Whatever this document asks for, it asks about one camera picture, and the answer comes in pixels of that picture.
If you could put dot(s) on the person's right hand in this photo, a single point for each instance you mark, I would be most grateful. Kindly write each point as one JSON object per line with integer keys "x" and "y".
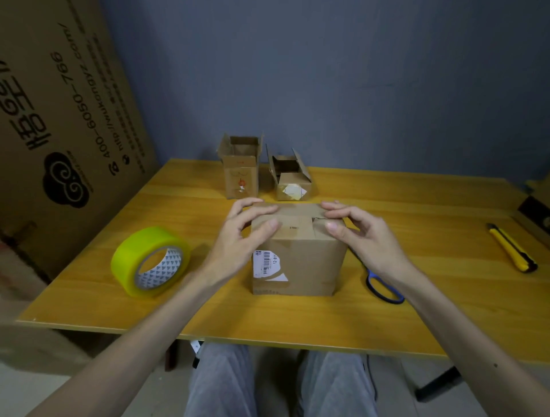
{"x": 376, "y": 247}

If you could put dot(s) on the person's left hand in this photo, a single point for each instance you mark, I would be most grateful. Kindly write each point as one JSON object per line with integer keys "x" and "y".
{"x": 230, "y": 247}

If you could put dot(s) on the person's left middle finger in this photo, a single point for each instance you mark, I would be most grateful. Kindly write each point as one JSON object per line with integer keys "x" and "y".
{"x": 249, "y": 202}

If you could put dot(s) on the person's right thumb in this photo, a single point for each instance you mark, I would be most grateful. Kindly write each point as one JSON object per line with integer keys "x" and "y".
{"x": 338, "y": 231}

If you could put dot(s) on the person's left thumb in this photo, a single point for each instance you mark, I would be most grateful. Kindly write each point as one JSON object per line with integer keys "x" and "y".
{"x": 266, "y": 235}

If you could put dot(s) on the person's right middle finger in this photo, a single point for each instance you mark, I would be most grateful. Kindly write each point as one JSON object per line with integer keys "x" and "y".
{"x": 346, "y": 206}

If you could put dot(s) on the cardboard box with white label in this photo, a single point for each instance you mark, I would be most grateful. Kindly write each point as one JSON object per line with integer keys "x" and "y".
{"x": 300, "y": 262}

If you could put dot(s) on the person's left forearm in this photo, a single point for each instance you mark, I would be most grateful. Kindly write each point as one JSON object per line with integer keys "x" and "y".
{"x": 129, "y": 348}

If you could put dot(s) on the person's right forearm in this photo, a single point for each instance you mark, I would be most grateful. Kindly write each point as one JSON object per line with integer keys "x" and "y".
{"x": 468, "y": 348}

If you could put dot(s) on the tall open cardboard box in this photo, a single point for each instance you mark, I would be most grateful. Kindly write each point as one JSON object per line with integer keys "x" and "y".
{"x": 241, "y": 174}

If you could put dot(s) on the small open cardboard box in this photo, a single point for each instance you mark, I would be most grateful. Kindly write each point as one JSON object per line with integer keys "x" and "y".
{"x": 292, "y": 182}

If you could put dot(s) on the yellow packing tape roll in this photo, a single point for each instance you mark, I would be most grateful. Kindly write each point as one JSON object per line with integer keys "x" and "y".
{"x": 148, "y": 262}

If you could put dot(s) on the person's right leg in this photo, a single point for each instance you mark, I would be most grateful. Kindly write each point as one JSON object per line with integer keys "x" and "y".
{"x": 337, "y": 384}

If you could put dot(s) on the person's leg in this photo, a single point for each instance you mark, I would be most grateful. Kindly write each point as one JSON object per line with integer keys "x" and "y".
{"x": 221, "y": 382}
{"x": 337, "y": 384}

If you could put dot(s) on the person's left leg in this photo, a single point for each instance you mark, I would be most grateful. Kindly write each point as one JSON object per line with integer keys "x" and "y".
{"x": 221, "y": 382}

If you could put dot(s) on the yellow black utility knife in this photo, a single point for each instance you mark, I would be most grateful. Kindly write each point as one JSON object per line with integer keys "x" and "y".
{"x": 513, "y": 249}

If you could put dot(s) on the black table leg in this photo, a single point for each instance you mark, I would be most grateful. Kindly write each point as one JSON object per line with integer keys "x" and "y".
{"x": 438, "y": 383}

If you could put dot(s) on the cardboard box with black panel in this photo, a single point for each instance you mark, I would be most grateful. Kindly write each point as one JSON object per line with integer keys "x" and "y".
{"x": 535, "y": 210}

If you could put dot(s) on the large printed cardboard sheet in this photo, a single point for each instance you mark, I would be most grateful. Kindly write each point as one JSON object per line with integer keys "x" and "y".
{"x": 56, "y": 129}

